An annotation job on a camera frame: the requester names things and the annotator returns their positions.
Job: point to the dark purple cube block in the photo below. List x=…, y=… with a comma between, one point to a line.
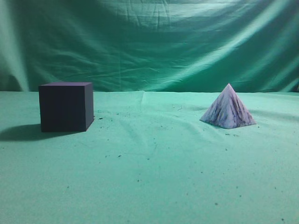
x=66, y=106

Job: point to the green cloth backdrop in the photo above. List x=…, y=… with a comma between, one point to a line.
x=150, y=45

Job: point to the marbled white purple square pyramid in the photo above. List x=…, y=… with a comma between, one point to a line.
x=228, y=111

